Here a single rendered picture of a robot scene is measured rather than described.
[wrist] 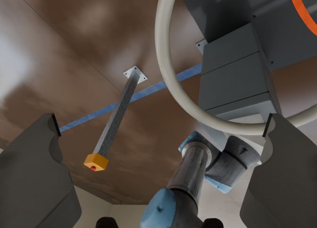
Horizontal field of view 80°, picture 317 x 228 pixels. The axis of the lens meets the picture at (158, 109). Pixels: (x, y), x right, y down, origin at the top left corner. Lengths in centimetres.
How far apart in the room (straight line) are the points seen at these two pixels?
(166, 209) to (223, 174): 61
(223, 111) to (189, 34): 88
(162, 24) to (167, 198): 39
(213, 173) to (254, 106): 39
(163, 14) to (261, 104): 77
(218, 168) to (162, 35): 79
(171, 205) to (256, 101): 73
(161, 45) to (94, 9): 155
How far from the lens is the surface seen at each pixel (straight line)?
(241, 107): 107
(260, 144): 100
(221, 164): 105
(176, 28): 176
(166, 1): 40
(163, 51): 41
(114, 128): 165
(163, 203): 50
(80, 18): 203
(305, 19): 182
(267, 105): 107
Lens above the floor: 157
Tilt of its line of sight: 40 degrees down
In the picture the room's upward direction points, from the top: 164 degrees counter-clockwise
